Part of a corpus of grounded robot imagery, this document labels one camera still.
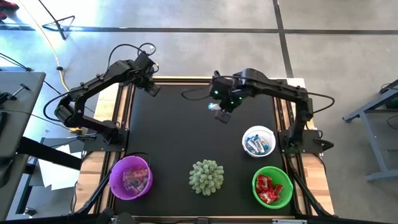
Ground potted green succulent plant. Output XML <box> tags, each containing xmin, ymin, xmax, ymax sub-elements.
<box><xmin>188</xmin><ymin>159</ymin><xmax>224</xmax><ymax>196</ymax></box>

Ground grey desk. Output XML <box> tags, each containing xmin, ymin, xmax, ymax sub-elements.
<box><xmin>0</xmin><ymin>71</ymin><xmax>47</xmax><ymax>159</ymax></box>

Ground yellow extension cable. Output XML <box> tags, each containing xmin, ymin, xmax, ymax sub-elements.
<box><xmin>17</xmin><ymin>0</ymin><xmax>70</xmax><ymax>93</ymax></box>

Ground black floor stand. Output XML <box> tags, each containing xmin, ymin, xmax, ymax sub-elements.
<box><xmin>37</xmin><ymin>0</ymin><xmax>76</xmax><ymax>40</ymax></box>

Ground purple plastic bucket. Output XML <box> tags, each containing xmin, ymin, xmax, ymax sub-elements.
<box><xmin>109</xmin><ymin>155</ymin><xmax>154</xmax><ymax>202</ymax></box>

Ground black desk beam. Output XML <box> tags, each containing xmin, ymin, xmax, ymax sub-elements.
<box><xmin>17</xmin><ymin>136</ymin><xmax>83</xmax><ymax>170</ymax></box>

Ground silver metal bracket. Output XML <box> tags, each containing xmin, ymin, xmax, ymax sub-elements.
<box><xmin>272</xmin><ymin>218</ymin><xmax>308</xmax><ymax>224</ymax></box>

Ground black table mat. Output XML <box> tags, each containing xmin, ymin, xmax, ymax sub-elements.
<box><xmin>112</xmin><ymin>83</ymin><xmax>295</xmax><ymax>218</ymax></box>

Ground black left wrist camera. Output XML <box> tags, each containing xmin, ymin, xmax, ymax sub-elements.
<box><xmin>147</xmin><ymin>83</ymin><xmax>162</xmax><ymax>97</ymax></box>

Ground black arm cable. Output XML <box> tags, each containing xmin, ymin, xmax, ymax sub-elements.
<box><xmin>306</xmin><ymin>91</ymin><xmax>336</xmax><ymax>115</ymax></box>
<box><xmin>105</xmin><ymin>42</ymin><xmax>157</xmax><ymax>77</ymax></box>

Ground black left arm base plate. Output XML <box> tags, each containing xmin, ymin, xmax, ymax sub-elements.
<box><xmin>83</xmin><ymin>129</ymin><xmax>129</xmax><ymax>153</ymax></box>

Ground grey metal table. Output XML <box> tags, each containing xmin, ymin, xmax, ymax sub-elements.
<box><xmin>341</xmin><ymin>79</ymin><xmax>398</xmax><ymax>183</ymax></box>

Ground black desk clamp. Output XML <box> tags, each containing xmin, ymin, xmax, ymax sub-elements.
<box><xmin>0</xmin><ymin>83</ymin><xmax>31</xmax><ymax>105</ymax></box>

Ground white paper sheets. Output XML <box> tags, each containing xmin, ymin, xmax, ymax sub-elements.
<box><xmin>37</xmin><ymin>144</ymin><xmax>83</xmax><ymax>191</ymax></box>

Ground green plastic bucket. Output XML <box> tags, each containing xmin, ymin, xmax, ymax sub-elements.
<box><xmin>251</xmin><ymin>166</ymin><xmax>294</xmax><ymax>209</ymax></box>

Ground white plastic bucket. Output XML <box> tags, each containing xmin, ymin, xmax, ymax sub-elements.
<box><xmin>241</xmin><ymin>125</ymin><xmax>277</xmax><ymax>158</ymax></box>

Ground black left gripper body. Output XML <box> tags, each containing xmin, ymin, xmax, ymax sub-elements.
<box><xmin>133</xmin><ymin>52</ymin><xmax>158</xmax><ymax>90</ymax></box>

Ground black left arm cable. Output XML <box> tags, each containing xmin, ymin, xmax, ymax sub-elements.
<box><xmin>105</xmin><ymin>42</ymin><xmax>157</xmax><ymax>77</ymax></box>

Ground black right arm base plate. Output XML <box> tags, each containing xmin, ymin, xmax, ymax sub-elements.
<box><xmin>278</xmin><ymin>129</ymin><xmax>335</xmax><ymax>155</ymax></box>

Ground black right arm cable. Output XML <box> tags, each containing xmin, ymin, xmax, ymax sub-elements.
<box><xmin>306</xmin><ymin>91</ymin><xmax>336</xmax><ymax>115</ymax></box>

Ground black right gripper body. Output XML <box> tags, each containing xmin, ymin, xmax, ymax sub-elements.
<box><xmin>210</xmin><ymin>74</ymin><xmax>246</xmax><ymax>113</ymax></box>

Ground black floor cable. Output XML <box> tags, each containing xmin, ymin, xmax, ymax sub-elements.
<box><xmin>0</xmin><ymin>52</ymin><xmax>34</xmax><ymax>72</ymax></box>

